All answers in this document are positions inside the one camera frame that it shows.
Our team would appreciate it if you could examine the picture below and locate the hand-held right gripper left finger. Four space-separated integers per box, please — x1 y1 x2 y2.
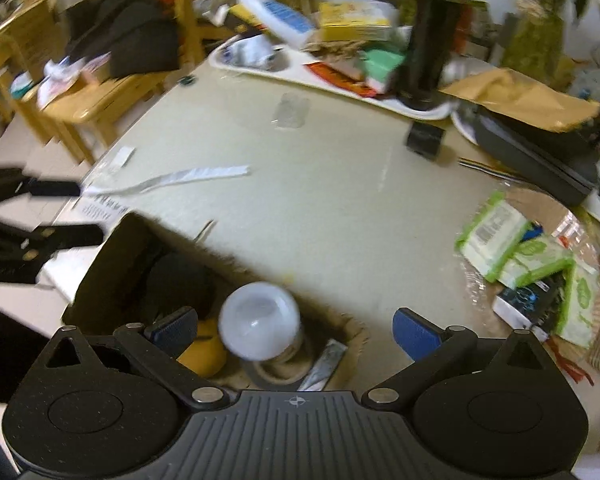
27 306 231 409

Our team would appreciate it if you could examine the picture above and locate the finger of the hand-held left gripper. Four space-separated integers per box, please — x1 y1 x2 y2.
0 216 104 287
0 167 82 207

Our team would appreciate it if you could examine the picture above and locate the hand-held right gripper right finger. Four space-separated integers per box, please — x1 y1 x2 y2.
362 307 566 408

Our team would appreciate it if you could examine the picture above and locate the black cylindrical container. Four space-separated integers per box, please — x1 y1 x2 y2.
142 252 218 333

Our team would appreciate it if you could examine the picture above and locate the brown cardboard box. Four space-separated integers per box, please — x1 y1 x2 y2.
61 211 372 392

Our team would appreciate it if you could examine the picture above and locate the white-lidded plastic jar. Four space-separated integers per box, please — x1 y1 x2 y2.
218 282 305 363

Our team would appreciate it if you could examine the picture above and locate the marble-patterned bar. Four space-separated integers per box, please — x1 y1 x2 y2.
297 338 349 392

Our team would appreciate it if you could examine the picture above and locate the dark tape roll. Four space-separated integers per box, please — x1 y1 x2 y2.
237 340 315 392

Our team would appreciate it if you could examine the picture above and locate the white paper pad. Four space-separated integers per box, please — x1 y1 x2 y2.
39 246 107 302

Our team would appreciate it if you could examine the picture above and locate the yellow round object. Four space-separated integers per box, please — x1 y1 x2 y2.
176 319 229 378

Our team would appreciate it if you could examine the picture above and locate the printed paper sheet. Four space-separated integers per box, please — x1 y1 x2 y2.
71 194 132 222

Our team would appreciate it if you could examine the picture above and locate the wooden chair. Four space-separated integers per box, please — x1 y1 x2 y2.
37 0 207 165

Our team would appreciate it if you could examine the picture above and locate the black box with blue print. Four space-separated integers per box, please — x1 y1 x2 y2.
491 271 567 342

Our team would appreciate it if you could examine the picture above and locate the large green wet wipes pack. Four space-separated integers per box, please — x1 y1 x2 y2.
454 190 532 282

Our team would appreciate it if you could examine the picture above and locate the long white paper strip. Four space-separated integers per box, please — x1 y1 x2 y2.
81 163 252 197

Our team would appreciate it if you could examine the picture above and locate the black cloth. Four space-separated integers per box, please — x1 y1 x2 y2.
64 0 182 79

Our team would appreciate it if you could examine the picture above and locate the black cylindrical cap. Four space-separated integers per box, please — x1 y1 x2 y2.
405 120 447 162

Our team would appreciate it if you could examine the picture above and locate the black hard case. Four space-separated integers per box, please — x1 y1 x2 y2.
471 106 600 207

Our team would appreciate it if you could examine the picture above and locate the white sock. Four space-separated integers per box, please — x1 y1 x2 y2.
224 35 277 69

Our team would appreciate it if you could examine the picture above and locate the clear plastic packet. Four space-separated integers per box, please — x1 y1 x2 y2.
272 92 312 132

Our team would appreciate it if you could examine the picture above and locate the brown paper envelope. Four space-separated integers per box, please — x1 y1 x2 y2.
439 66 600 134

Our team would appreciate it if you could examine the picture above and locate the red foil packet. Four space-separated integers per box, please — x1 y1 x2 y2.
306 61 382 97

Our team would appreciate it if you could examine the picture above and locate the mint green box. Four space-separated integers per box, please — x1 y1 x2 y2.
361 49 407 92

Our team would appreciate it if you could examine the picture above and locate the white tray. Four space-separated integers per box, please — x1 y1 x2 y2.
207 35 458 122

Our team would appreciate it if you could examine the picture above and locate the white bottle with blue label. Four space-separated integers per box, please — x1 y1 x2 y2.
231 0 317 49

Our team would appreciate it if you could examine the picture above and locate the black thermos flask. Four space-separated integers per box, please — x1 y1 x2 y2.
394 0 470 112

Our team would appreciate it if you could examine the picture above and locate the yellow cardboard box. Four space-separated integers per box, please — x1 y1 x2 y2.
317 0 394 42

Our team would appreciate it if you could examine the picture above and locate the wrapped green plant bundle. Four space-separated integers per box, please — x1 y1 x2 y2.
499 0 583 88

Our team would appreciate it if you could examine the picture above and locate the rainbow ribbon cable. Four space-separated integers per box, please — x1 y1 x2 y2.
456 156 527 182

